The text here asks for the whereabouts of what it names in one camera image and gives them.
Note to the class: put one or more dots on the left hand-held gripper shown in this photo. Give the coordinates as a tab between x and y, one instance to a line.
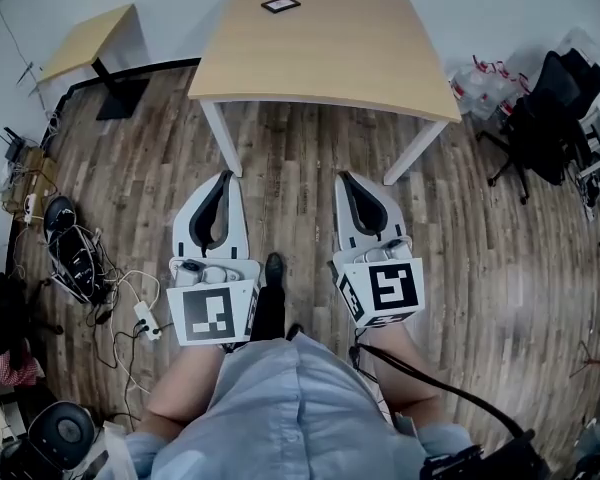
205	313

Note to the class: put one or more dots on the clear plastic bags red print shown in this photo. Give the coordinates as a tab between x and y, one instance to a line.
485	88

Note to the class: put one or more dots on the black framed bird picture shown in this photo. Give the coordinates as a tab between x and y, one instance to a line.
280	5

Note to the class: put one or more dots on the white power strip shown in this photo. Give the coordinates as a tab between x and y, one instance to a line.
147	320
30	208

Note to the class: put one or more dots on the black router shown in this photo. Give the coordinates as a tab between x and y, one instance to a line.
14	148

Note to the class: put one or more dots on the person's black trouser leg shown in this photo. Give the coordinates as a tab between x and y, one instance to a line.
270	313

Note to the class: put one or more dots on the round black speaker device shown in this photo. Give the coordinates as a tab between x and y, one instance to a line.
62	433

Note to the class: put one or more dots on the black pack on waist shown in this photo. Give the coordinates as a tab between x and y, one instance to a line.
485	463

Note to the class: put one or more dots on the small wooden side table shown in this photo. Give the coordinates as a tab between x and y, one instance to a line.
87	38

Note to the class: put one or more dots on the person's right forearm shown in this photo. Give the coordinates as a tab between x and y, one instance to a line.
405	373

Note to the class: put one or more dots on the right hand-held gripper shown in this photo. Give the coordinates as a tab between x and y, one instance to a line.
390	293

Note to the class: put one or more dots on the person's black shoe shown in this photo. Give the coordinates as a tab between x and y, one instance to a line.
274	268

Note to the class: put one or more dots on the red checked cloth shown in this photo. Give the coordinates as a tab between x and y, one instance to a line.
17	368

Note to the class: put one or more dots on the brown cardboard box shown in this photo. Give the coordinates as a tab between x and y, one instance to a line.
35	173

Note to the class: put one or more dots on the black office chair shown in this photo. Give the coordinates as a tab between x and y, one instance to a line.
555	118

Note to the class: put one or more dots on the light blue shirt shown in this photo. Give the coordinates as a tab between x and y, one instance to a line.
290	418

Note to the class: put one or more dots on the person's left forearm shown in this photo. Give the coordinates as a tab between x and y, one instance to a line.
185	383

